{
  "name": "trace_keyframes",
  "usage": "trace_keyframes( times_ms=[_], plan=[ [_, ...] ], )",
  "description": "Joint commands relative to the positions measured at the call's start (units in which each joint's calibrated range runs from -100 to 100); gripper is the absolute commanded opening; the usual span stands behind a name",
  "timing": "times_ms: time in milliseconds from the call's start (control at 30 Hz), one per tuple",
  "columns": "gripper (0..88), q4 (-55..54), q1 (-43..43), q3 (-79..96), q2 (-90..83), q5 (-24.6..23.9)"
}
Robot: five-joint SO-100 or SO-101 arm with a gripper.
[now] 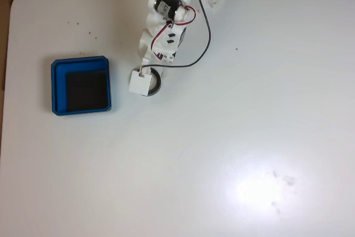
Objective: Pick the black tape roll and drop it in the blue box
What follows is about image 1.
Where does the black tape roll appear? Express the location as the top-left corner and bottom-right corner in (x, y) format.
(141, 65), (163, 98)

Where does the blue box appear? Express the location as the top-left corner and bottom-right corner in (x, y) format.
(50, 55), (113, 117)

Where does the white camera box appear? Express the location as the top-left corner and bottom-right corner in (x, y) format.
(128, 69), (153, 96)

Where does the red white servo cable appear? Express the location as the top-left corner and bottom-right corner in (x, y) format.
(150, 5), (198, 60)

